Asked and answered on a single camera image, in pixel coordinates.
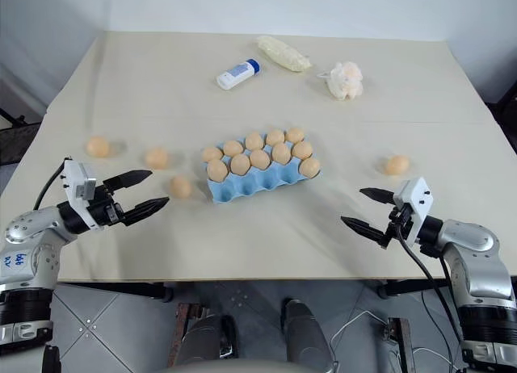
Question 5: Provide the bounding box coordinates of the white bottle with blue cap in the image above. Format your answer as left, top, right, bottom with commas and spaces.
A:
216, 57, 263, 92

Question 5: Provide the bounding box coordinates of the black table foot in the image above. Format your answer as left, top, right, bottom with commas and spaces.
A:
148, 282, 175, 304
376, 279, 406, 300

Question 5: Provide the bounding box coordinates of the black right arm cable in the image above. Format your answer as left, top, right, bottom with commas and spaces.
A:
395, 221, 465, 344

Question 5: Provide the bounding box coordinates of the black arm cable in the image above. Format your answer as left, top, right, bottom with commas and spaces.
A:
32, 157, 69, 211
395, 221, 465, 344

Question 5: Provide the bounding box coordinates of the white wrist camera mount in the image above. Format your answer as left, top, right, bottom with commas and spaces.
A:
62, 158, 99, 229
393, 176, 435, 243

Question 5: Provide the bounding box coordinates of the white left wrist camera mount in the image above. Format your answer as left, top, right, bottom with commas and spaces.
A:
62, 158, 99, 229

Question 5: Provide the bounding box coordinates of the dark rounded grey shape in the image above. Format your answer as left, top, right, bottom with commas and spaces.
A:
281, 297, 337, 373
180, 313, 239, 369

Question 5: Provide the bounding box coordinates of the rusty metal bracket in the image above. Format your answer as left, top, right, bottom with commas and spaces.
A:
386, 316, 418, 373
166, 302, 204, 368

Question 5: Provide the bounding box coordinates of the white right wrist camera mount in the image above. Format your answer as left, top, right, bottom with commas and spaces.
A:
393, 176, 435, 243

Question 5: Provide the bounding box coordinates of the black metal frame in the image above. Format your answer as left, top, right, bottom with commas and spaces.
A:
0, 102, 42, 165

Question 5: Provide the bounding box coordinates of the white floor cable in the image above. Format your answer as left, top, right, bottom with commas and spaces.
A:
330, 307, 405, 373

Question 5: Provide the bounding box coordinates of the clear bag of white filling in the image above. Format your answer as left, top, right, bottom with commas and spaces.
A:
255, 35, 314, 73

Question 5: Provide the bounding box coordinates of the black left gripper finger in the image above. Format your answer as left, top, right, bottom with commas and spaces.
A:
108, 170, 154, 194
120, 196, 171, 227

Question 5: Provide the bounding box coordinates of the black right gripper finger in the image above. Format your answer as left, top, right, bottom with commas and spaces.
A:
359, 186, 399, 207
339, 216, 391, 249

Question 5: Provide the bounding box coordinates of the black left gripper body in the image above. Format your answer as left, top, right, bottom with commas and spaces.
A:
86, 180, 127, 228

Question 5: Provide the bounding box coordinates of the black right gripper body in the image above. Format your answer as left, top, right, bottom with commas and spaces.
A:
382, 204, 414, 245

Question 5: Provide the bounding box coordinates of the brown egg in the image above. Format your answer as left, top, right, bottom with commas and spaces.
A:
284, 127, 306, 145
229, 153, 251, 176
222, 140, 245, 157
245, 131, 266, 151
145, 147, 169, 170
206, 158, 229, 183
201, 146, 225, 163
271, 142, 292, 165
384, 155, 410, 176
86, 136, 111, 157
169, 175, 192, 199
291, 140, 314, 161
298, 157, 322, 178
249, 149, 271, 170
265, 128, 286, 147

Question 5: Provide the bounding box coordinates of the blue egg carton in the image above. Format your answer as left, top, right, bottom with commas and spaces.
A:
201, 132, 325, 207

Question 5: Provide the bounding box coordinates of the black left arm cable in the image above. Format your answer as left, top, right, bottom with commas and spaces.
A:
32, 157, 69, 211

